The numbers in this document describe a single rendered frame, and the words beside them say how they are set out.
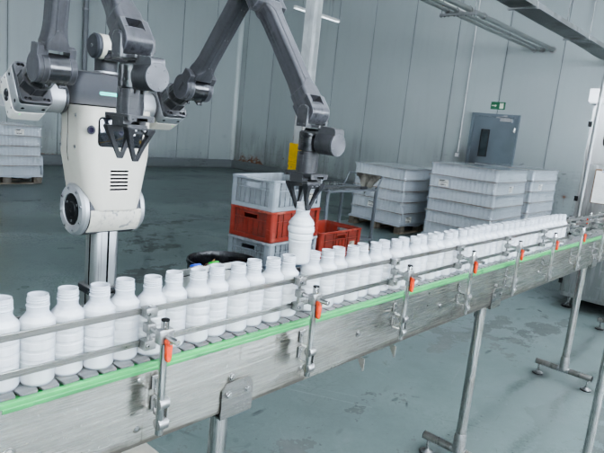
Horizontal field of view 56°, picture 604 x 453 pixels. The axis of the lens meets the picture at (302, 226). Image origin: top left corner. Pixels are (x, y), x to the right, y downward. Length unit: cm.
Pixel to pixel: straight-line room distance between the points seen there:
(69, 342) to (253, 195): 297
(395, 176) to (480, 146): 392
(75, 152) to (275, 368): 85
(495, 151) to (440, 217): 420
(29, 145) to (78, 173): 918
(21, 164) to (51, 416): 988
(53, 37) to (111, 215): 53
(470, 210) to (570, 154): 407
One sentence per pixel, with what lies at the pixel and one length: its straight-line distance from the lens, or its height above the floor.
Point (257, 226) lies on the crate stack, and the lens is 400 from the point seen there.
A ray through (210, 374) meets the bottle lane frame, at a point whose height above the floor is 93.
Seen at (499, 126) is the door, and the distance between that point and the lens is 1224.
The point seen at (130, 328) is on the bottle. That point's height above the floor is 107.
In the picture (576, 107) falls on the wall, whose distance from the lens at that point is 1182.
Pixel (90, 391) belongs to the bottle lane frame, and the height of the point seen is 98.
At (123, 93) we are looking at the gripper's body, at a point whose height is 153.
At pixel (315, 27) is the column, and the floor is 344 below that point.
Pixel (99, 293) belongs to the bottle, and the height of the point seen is 115.
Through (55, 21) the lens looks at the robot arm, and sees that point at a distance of 161.
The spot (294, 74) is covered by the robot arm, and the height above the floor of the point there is 163.
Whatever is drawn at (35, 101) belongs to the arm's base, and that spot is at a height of 149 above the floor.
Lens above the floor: 151
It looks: 10 degrees down
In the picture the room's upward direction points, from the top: 6 degrees clockwise
